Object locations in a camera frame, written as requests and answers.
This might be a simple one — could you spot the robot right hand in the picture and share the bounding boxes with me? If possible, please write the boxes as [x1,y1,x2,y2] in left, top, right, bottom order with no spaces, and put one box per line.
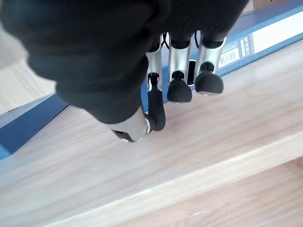
[0,0,250,143]

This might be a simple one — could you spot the brown cardboard box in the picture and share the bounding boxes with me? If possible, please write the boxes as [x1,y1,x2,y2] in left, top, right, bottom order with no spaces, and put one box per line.
[252,0,272,10]

